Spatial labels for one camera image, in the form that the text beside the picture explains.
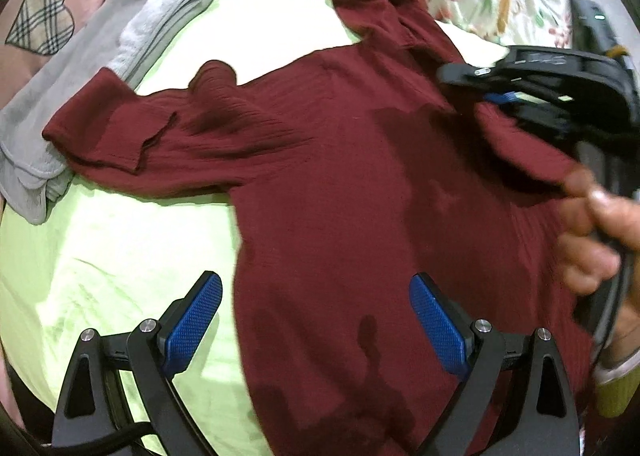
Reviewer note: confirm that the person's right hand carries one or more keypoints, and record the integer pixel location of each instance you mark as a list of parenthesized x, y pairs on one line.
[(586, 262)]

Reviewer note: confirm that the yellow-green sleeve cuff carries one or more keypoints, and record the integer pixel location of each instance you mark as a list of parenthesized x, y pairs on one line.
[(615, 388)]

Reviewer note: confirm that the dark red knit sweater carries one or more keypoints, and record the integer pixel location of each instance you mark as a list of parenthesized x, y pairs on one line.
[(482, 221)]

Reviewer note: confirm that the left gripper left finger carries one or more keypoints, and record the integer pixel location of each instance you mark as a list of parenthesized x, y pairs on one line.
[(119, 388)]

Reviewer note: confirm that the light green bed sheet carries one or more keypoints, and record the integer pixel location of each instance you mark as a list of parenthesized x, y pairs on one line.
[(130, 285)]

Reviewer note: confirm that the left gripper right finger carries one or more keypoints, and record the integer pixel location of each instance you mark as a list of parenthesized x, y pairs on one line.
[(539, 416)]

